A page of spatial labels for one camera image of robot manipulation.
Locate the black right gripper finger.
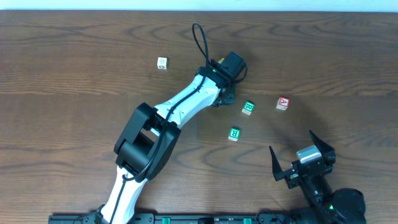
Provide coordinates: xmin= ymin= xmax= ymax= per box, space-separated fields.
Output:
xmin=309 ymin=130 xmax=336 ymax=164
xmin=269 ymin=146 xmax=294 ymax=181

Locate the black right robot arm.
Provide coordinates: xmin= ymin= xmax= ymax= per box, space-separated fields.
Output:
xmin=269 ymin=131 xmax=366 ymax=223

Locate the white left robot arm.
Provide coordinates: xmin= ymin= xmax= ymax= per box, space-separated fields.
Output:
xmin=95 ymin=56 xmax=247 ymax=223

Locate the green R block far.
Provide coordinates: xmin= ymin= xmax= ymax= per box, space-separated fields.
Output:
xmin=241 ymin=101 xmax=255 ymax=115

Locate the green r block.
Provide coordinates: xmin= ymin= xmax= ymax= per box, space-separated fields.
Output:
xmin=228 ymin=128 xmax=241 ymax=141
xmin=241 ymin=101 xmax=255 ymax=115

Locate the green R block near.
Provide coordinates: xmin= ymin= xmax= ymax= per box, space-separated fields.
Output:
xmin=228 ymin=128 xmax=241 ymax=141

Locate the red letter A block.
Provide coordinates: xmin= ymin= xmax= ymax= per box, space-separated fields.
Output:
xmin=276 ymin=96 xmax=290 ymax=111

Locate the white plain face block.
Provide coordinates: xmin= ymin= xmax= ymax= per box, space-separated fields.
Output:
xmin=157 ymin=57 xmax=168 ymax=70

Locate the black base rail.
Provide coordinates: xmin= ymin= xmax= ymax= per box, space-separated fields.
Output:
xmin=48 ymin=213 xmax=317 ymax=224

